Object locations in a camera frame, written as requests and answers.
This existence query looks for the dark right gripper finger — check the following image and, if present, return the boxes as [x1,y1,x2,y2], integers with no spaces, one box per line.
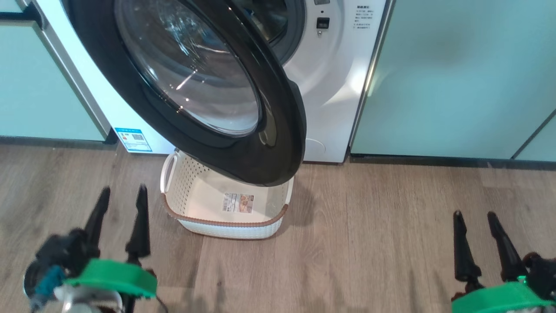
[452,210,483,283]
[487,211,529,281]

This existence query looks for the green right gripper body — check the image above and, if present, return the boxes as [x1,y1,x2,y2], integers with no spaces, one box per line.
[451,277,556,313]

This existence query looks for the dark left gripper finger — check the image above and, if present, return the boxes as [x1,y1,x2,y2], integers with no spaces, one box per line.
[84,186,112,258]
[126,184,152,264]

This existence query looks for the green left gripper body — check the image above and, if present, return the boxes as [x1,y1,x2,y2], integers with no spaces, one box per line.
[64,259,158,300]

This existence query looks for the washing machine door with glass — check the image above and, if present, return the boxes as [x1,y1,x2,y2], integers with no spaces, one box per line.
[62,0,308,188]

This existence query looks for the white front-load washing machine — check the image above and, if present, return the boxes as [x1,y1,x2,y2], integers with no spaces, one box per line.
[33,0,388,164]

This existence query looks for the washing machine drum opening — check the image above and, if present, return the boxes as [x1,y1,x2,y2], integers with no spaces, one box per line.
[237,0,307,66]

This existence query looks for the cream perforated laundry basket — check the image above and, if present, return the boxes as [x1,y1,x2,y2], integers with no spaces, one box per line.
[159,147,295,240]

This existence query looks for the blue energy label sticker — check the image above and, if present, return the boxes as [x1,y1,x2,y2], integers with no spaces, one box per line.
[114,127,153,153]

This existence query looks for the basket product label sticker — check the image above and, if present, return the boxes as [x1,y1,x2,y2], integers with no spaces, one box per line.
[222,192,254,214]

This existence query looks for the plain mint green cabinet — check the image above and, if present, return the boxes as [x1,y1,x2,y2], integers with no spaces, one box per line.
[349,0,556,162]

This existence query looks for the round white filter cover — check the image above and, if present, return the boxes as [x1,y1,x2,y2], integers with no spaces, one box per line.
[303,138,327,163]

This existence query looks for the mint cabinet with black handle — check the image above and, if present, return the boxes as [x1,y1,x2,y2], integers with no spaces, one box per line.
[0,0,113,143]

